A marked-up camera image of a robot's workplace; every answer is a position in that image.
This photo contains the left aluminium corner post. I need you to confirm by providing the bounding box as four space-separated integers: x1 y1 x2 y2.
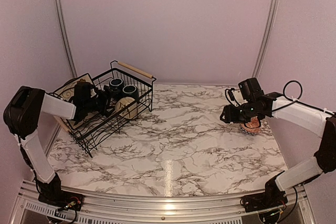
54 0 78 78

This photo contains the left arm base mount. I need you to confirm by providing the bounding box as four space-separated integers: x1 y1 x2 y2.
38 191 84 211

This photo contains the dark green mug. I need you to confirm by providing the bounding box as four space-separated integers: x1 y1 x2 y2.
121 85 139 103

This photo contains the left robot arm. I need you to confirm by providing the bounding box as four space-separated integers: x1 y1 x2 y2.
3 86 112 206

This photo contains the right aluminium corner post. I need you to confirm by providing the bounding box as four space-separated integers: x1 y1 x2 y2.
251 0 279 78

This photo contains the beige ceramic bowl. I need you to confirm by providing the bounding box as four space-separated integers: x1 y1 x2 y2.
114 97 138 120

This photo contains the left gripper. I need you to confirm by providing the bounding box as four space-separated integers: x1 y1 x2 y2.
84 85 121 118

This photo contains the blue zigzag patterned bowl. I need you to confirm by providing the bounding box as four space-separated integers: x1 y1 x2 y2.
240 117 261 135

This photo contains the aluminium corner post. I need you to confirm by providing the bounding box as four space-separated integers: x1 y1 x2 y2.
251 0 279 78
54 0 78 78

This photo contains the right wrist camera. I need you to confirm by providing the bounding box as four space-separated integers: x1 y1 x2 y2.
225 78 265 106

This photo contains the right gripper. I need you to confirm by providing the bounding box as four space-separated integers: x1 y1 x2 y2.
219 100 261 124

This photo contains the square floral ceramic plate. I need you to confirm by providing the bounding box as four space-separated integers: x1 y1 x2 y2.
51 73 109 133

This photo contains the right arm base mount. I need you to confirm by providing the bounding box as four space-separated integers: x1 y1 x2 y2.
240 193 288 212

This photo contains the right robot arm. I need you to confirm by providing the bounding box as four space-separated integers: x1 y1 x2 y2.
219 92 335 207

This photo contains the black wire dish rack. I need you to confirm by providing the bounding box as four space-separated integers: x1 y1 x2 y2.
51 60 156 155

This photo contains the dark blue mug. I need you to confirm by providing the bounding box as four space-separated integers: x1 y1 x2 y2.
104 78 124 100

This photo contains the aluminium front rail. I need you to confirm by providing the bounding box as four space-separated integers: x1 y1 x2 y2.
10 181 316 223

